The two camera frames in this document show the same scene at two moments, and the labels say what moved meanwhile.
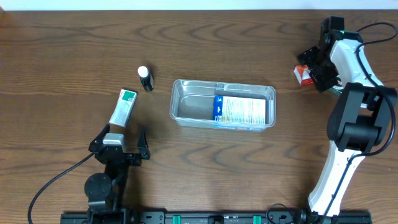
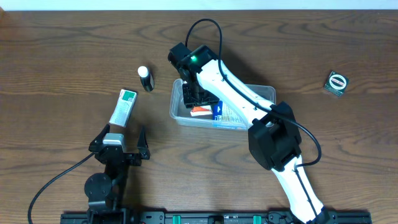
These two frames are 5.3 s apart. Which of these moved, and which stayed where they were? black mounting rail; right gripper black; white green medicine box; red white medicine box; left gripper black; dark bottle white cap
Moved: red white medicine box; right gripper black
Stayed: dark bottle white cap; left gripper black; black mounting rail; white green medicine box
